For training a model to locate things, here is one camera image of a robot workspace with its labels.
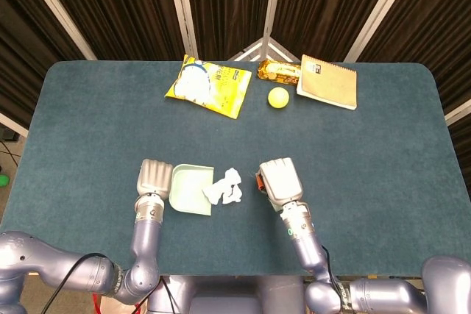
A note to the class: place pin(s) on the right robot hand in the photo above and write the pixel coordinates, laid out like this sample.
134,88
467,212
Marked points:
283,179

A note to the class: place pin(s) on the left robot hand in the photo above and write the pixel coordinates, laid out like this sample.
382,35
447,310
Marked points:
156,178

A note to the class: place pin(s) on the light green dustpan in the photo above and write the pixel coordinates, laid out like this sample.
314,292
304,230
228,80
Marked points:
187,190

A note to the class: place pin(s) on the white paper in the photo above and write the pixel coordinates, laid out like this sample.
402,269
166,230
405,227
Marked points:
224,189

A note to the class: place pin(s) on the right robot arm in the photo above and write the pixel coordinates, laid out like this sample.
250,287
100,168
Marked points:
305,240

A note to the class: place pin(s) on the blue felt table mat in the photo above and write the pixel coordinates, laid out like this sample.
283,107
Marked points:
110,126

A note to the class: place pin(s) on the yellow-green tennis ball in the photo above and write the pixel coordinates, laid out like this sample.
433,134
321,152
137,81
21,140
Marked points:
278,98

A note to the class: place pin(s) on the kraft spiral notebook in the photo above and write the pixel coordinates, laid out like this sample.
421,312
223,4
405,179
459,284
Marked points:
329,84

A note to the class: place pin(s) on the yellow snack bag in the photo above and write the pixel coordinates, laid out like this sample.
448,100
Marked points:
209,86

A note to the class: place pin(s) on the brown biscuit packet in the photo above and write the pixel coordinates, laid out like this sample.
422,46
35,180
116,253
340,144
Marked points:
277,71

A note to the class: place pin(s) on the purple-grey robot torso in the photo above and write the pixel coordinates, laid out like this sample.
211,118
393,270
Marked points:
228,295

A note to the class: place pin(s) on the red and white bag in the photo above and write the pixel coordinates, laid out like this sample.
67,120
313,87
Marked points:
106,304

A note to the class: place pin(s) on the small green ball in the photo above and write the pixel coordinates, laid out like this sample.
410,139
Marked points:
3,181

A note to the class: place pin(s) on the black floor device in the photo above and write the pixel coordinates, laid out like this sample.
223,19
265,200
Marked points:
7,134

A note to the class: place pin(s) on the dark folding screen white frame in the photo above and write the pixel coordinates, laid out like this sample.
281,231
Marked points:
129,9

